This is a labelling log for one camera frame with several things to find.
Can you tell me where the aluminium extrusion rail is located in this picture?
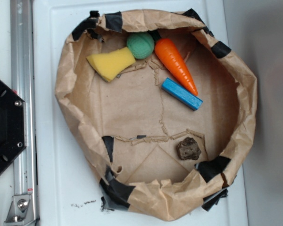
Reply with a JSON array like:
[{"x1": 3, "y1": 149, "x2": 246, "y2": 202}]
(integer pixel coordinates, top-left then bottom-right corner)
[{"x1": 10, "y1": 0, "x2": 40, "y2": 226}]

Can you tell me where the metal corner bracket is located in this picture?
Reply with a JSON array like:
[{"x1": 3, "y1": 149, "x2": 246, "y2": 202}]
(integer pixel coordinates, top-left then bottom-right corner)
[{"x1": 4, "y1": 194, "x2": 36, "y2": 226}]

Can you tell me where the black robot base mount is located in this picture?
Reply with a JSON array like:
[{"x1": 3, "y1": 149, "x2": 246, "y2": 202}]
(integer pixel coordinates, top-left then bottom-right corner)
[{"x1": 0, "y1": 80, "x2": 26, "y2": 175}]

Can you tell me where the brown rock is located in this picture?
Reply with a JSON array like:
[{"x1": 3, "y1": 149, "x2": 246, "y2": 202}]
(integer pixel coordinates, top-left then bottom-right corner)
[{"x1": 176, "y1": 137, "x2": 201, "y2": 160}]

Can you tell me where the white tray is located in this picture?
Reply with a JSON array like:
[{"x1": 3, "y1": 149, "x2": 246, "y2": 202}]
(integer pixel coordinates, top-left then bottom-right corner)
[{"x1": 32, "y1": 0, "x2": 249, "y2": 226}]

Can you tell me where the yellow sponge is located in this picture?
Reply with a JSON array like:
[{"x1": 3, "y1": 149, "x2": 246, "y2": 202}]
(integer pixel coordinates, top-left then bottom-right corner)
[{"x1": 86, "y1": 47, "x2": 136, "y2": 82}]

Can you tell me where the green textured ball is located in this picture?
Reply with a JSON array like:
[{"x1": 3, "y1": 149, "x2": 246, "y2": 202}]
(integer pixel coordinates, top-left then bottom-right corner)
[{"x1": 127, "y1": 32, "x2": 155, "y2": 59}]

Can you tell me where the brown paper bag bin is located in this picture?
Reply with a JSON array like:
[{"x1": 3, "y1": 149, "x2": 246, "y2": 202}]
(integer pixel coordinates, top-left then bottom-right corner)
[{"x1": 55, "y1": 9, "x2": 258, "y2": 221}]

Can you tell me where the blue rectangular block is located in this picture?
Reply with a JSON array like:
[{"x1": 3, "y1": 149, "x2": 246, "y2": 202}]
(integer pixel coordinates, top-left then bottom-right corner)
[{"x1": 161, "y1": 78, "x2": 203, "y2": 111}]

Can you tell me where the orange plastic carrot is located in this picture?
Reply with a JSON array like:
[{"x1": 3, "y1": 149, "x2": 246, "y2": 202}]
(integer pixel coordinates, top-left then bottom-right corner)
[{"x1": 149, "y1": 30, "x2": 198, "y2": 96}]

